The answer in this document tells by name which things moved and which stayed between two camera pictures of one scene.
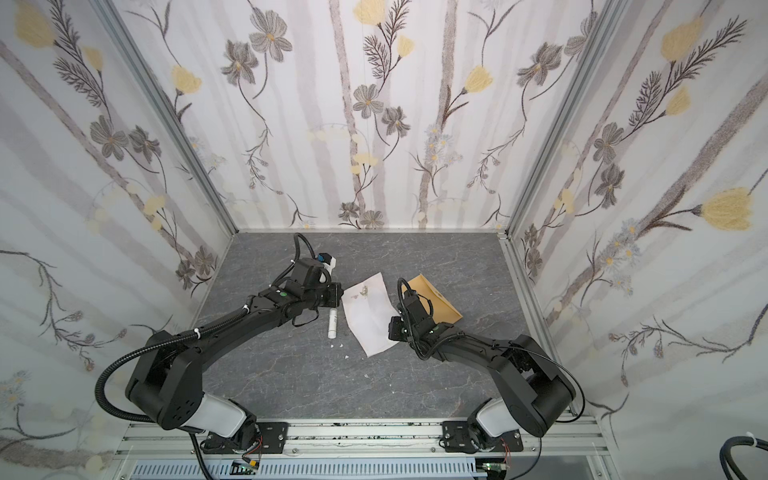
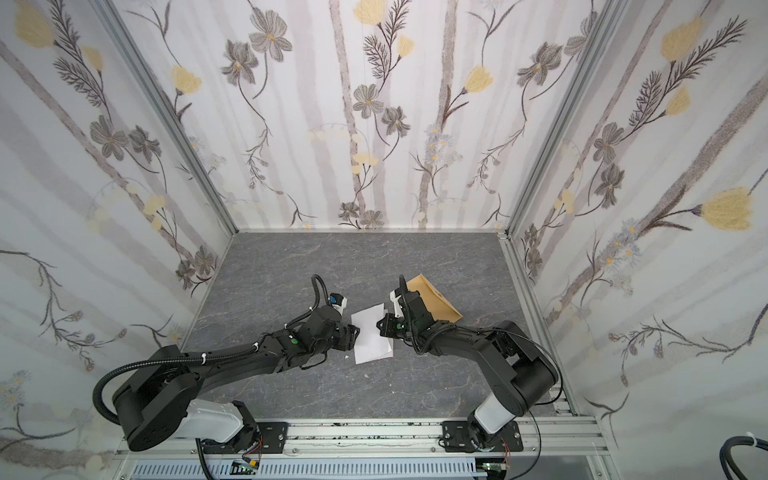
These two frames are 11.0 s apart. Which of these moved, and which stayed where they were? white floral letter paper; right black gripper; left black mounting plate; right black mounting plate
Moved: white floral letter paper
Stayed: right black mounting plate; right black gripper; left black mounting plate
